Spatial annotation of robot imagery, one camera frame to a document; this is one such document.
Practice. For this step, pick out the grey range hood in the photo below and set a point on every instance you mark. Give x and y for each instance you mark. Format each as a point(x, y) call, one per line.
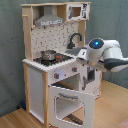
point(48, 18)

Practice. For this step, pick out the wooden toy kitchen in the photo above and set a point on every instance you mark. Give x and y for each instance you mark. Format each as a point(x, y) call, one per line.
point(38, 78)

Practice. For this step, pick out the red stove knob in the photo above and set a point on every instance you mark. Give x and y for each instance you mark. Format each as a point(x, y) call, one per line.
point(56, 75)
point(74, 69)

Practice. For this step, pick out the white oven door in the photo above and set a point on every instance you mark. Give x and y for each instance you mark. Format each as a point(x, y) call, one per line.
point(63, 102)

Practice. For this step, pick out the toy microwave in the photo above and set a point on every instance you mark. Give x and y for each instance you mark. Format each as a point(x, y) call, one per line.
point(77, 11)

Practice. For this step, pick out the grey toy sink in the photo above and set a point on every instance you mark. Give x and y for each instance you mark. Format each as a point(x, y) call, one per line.
point(74, 51)

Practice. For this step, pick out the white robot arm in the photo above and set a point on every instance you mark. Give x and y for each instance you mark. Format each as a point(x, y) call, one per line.
point(104, 55)

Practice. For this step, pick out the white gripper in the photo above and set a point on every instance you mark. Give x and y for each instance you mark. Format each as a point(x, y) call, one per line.
point(96, 64)

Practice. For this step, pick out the red left stove knob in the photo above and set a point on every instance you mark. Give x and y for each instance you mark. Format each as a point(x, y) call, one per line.
point(56, 75)

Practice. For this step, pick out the silver toy pot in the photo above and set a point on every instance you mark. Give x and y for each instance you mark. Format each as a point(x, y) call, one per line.
point(48, 55)

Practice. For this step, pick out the black toy faucet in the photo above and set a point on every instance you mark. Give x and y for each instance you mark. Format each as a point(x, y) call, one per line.
point(71, 43)

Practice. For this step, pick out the white cabinet door with dispenser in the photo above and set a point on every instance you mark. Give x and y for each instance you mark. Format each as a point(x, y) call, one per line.
point(90, 80)

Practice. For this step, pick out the red right stove knob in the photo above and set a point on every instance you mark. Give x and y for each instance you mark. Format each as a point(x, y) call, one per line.
point(74, 69)

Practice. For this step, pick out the black toy stovetop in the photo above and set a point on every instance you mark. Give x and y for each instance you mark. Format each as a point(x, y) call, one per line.
point(59, 58)

